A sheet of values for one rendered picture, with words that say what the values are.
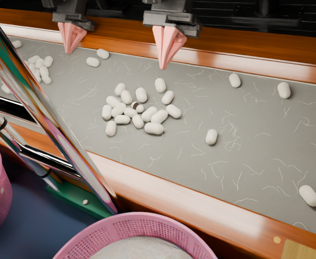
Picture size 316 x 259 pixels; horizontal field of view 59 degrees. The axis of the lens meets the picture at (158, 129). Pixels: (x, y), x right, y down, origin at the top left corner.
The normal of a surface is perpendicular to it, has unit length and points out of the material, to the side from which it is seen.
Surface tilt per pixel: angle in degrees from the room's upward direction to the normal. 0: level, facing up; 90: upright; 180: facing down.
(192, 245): 72
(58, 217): 0
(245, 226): 0
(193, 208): 0
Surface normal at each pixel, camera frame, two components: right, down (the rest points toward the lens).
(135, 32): -0.20, -0.62
